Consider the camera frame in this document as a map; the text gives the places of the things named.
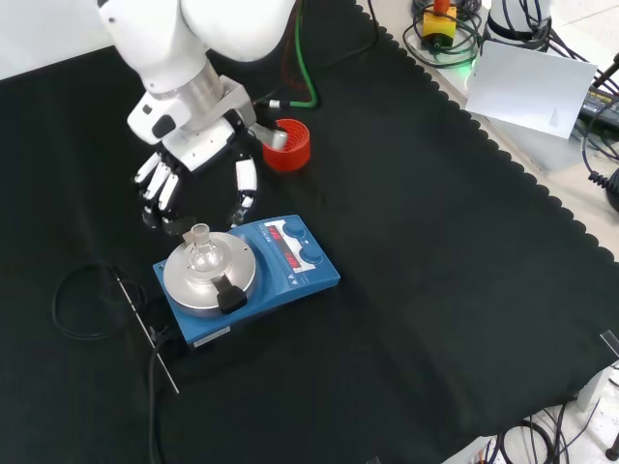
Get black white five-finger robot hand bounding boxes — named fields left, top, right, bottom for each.
left=133, top=108, right=263, bottom=231

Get heater with blue base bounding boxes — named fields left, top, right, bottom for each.
left=153, top=214, right=341, bottom=357

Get red ribbed plastic cup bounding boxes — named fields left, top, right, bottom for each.
left=262, top=118, right=311, bottom=173

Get clear round-bottom glass flask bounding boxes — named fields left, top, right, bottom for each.
left=187, top=223, right=225, bottom=273

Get thin metal probe rod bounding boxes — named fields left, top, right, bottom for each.
left=115, top=276, right=181, bottom=394

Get yellow stop button box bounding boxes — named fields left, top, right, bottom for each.
left=420, top=0, right=458, bottom=50

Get black bench cloth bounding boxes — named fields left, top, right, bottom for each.
left=0, top=0, right=619, bottom=464

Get pale white board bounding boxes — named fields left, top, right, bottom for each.
left=464, top=40, right=600, bottom=141

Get black power supply box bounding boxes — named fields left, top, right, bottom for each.
left=578, top=85, right=619, bottom=128

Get clear tape strip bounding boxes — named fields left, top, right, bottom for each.
left=599, top=330, right=619, bottom=360

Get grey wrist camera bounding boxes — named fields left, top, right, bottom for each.
left=249, top=122, right=292, bottom=152

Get green cable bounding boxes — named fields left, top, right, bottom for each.
left=268, top=0, right=321, bottom=109

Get thin black probe cable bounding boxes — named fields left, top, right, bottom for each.
left=51, top=262, right=168, bottom=340

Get thick black power cable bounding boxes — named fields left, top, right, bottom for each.
left=146, top=332, right=171, bottom=464

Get black cable bundle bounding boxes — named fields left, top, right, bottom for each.
left=400, top=0, right=486, bottom=68

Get black coiled cable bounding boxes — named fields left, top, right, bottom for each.
left=586, top=166, right=619, bottom=215

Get loose black floor cables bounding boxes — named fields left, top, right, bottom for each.
left=476, top=396, right=619, bottom=464

